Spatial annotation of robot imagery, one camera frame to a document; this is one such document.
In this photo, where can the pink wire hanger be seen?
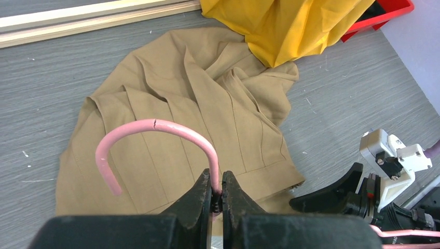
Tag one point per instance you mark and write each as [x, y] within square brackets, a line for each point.
[184, 132]

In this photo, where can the tan brown garment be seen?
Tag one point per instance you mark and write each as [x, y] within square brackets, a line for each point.
[205, 79]

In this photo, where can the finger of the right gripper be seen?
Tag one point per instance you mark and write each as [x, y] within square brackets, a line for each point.
[336, 198]

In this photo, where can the aluminium rail frame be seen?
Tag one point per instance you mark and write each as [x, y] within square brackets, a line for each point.
[417, 197]

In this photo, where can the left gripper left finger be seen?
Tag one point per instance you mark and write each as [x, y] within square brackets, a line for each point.
[187, 223]

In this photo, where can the red plastic bin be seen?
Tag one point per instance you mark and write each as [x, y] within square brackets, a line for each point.
[378, 14]

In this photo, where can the yellow pleated skirt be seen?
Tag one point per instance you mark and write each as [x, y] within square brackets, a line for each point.
[280, 31]

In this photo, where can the wooden clothes rack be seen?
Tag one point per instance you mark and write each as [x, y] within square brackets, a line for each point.
[45, 25]

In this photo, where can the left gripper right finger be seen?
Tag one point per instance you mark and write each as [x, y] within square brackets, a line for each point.
[247, 225]

